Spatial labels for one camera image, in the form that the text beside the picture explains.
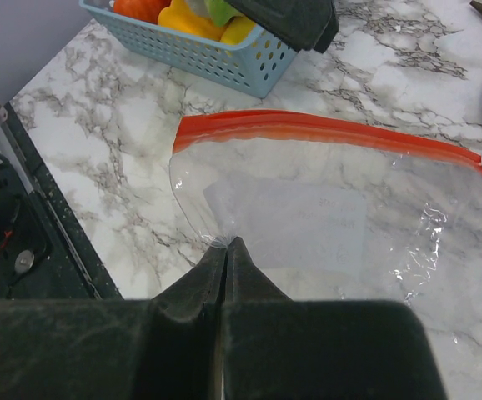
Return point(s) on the clear zip bag orange zipper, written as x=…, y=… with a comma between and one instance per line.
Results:
x=332, y=209

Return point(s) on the yellow bell pepper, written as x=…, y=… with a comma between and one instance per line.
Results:
x=181, y=17

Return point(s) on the blue plastic basket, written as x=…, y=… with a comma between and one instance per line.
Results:
x=252, y=67

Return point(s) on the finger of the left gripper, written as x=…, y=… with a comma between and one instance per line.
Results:
x=329, y=32
x=297, y=23

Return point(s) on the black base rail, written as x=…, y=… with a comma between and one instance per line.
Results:
x=72, y=269

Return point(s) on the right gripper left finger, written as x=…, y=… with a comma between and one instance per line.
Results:
x=160, y=348

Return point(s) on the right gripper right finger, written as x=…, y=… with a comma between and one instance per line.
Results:
x=278, y=348

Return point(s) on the white green cauliflower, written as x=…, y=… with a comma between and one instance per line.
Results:
x=219, y=11

